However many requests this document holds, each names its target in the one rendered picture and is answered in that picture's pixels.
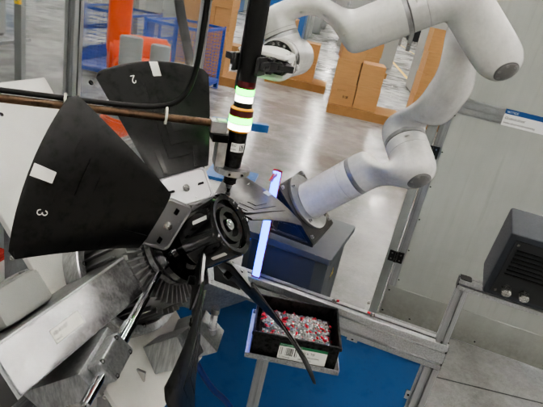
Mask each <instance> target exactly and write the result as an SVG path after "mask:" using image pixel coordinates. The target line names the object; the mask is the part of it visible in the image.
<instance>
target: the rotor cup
mask: <svg viewBox="0 0 543 407"><path fill-rule="evenodd" d="M191 206H192V210H191V212H190V214H189V216H188V217H187V219H186V220H185V222H184V224H183V226H182V228H181V229H180V230H179V232H178V234H177V236H176V237H175V239H174V240H173V242H172V243H171V245H170V247H169V248H168V249H167V250H160V249H156V248H153V247H152V249H153V252H154V256H155V258H156V259H157V261H158V264H159V265H160V267H161V268H162V269H163V270H164V271H165V272H166V273H167V274H168V275H169V276H170V277H171V278H172V279H173V280H175V281H177V282H179V283H187V280H188V276H189V275H192V276H193V275H194V273H195V270H196V266H197V263H198V261H199V258H200V253H201V251H204V254H205V257H206V259H205V268H204V271H207V269H208V268H212V267H215V266H218V265H220V264H222V263H225V262H228V261H230V260H233V259H235V258H239V257H241V256H243V255H244V254H245V253H246V252H247V251H248V249H249V247H250V229H249V225H248V222H247V220H246V217H245V215H244V213H243V211H242V209H241V208H240V207H239V205H238V204H237V203H236V202H235V201H234V200H233V199H232V198H231V197H229V196H228V195H226V194H215V195H212V196H210V197H208V198H207V199H203V200H201V201H200V202H198V203H195V204H193V205H191ZM203 216H206V217H207V220H203V221H201V222H200V223H197V224H194V225H193V224H192V221H194V220H197V219H199V218H201V217H203ZM227 219H231V220H232V221H233V223H234V229H233V230H230V229H229V228H228V226H227V224H226V221H227ZM223 253H226V254H227V255H226V256H223V257H220V258H217V259H215V260H212V259H211V258H212V257H215V256H217V255H219V254H223Z"/></svg>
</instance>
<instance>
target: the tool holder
mask: <svg viewBox="0 0 543 407"><path fill-rule="evenodd" d="M209 119H211V125H210V127H209V126H208V129H209V136H210V138H211V140H212V142H215V145H214V150H213V159H212V162H213V165H214V167H213V169H214V170H215V171H216V172H217V173H218V174H220V175H223V176H226V177H229V178H245V177H247V176H249V174H250V167H249V166H248V165H247V164H245V163H242V164H241V168H239V169H232V168H229V167H227V166H225V155H226V149H227V144H228V143H229V134H228V133H227V128H228V123H227V121H226V122H225V121H218V120H216V118H215V117H209Z"/></svg>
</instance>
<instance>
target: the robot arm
mask: <svg viewBox="0 0 543 407"><path fill-rule="evenodd" d="M307 15H312V16H317V17H319V18H321V19H323V20H325V21H326V22H327V23H329V24H330V26H331V27H332V28H333V29H334V31H335V33H336V34H337V36H338V37H339V39H340V40H341V42H342V43H343V46H344V47H345V48H346V50H347V51H348V52H351V53H358V52H363V51H366V50H369V49H371V48H375V47H377V46H380V45H382V44H386V43H389V42H390V41H393V40H397V39H400V38H402V37H404V36H408V35H410V34H413V33H416V32H417V31H422V30H423V29H426V28H429V27H432V26H435V25H437V24H439V23H447V25H448V28H447V31H446V34H445V38H444V47H443V51H442V55H441V59H440V64H439V67H438V70H437V71H436V74H435V76H434V78H433V79H432V80H431V82H430V84H429V85H428V86H427V89H426V90H425V91H424V92H423V94H422V95H421V96H420V97H419V98H418V99H417V100H416V101H415V102H414V103H412V104H411V105H410V106H409V107H406V108H404V109H402V110H400V111H397V112H396V113H394V114H392V115H391V116H390V117H389V118H388V119H387V120H386V121H385V123H384V125H383V128H382V140H383V143H384V146H385V150H386V152H387V155H388V159H389V160H388V161H387V162H386V163H380V162H379V161H378V160H377V159H376V158H375V157H374V156H373V155H372V154H370V153H367V152H359V153H356V154H354V155H352V156H350V157H348V158H346V159H345V160H343V161H341V162H340V163H338V164H336V165H334V166H332V167H331V168H329V169H327V170H325V171H323V172H321V173H320V174H318V175H316V176H314V177H312V178H311V179H309V180H307V179H306V178H304V177H303V176H301V175H299V174H296V175H293V176H292V177H291V178H290V179H289V181H288V192H289V195H290V198H291V200H292V203H293V206H294V208H295V209H296V211H297V213H298V215H299V216H300V217H301V219H302V220H303V221H304V222H305V223H306V224H307V225H308V226H310V227H311V228H314V229H320V228H322V227H323V226H324V225H325V223H326V213H327V212H329V211H331V210H333V209H335V208H337V207H339V206H341V205H343V204H345V203H347V202H349V201H351V200H353V199H355V198H357V197H359V196H361V195H363V194H364V193H366V192H368V191H371V190H372V189H375V188H377V187H382V186H394V187H401V188H405V189H418V188H420V187H424V186H425V185H427V184H428V183H429V182H430V181H431V180H432V179H433V178H434V176H435V174H436V160H435V157H434V154H433V152H432V150H431V146H430V144H429V141H428V138H427V135H426V133H425V130H426V127H427V125H431V126H437V125H441V124H445V123H446V122H448V121H449V120H450V119H451V118H452V117H454V116H455V114H456V113H457V112H458V111H459V110H460V109H461V107H462V106H463V105H464V103H465V102H466V101H467V99H468V98H469V96H470V95H471V93H472V91H473V88H474V83H475V79H476V73H477V72H478V73H479V74H480V75H482V76H483V77H484V78H486V79H488V80H491V81H494V82H500V81H504V80H507V79H509V78H511V77H513V76H514V75H515V74H516V73H517V72H518V71H519V70H520V68H521V66H522V64H523V62H524V49H523V46H522V44H521V42H520V40H519V38H518V36H517V34H516V33H515V31H514V29H513V28H512V26H511V24H510V23H509V21H508V19H507V17H506V15H505V14H504V13H503V11H502V9H501V7H500V6H499V4H498V3H497V1H496V0H376V1H375V2H371V3H369V4H367V5H364V6H361V7H359V8H356V9H347V8H344V7H342V6H340V5H338V4H336V3H334V2H332V1H331V0H284V1H281V2H278V3H275V4H273V5H271V6H270V8H269V13H268V17H267V26H266V31H265V36H264V41H265V43H264V44H263V48H262V53H261V57H258V58H257V60H256V64H255V72H254V75H255V76H256V77H258V78H264V79H267V80H271V81H274V82H282V81H284V80H286V79H288V78H290V77H294V76H297V75H300V74H303V73H305V72H307V71H308V70H309V69H310V67H311V66H312V64H313V62H314V51H313V49H312V47H311V45H310V44H309V43H308V42H307V41H306V40H304V39H302V38H301V37H300V34H299V32H298V30H297V25H296V19H298V18H300V17H303V16H307Z"/></svg>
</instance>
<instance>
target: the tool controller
mask: <svg viewBox="0 0 543 407"><path fill-rule="evenodd" d="M482 285H483V287H482V290H483V291H484V292H488V293H490V294H493V295H496V296H500V297H503V298H506V299H509V300H513V301H515V302H518V303H521V304H525V305H527V306H530V307H533V308H538V309H540V310H543V216H539V215H537V214H533V213H531V212H526V211H522V210H519V209H516V208H512V209H511V210H510V212H509V213H508V215H507V218H506V220H505V221H504V223H503V226H502V228H501V229H500V231H499V234H498V236H497V237H496V239H495V242H494V244H493V245H492V247H491V250H490V253H489V254H488V256H487V258H486V261H485V262H484V268H483V283H482Z"/></svg>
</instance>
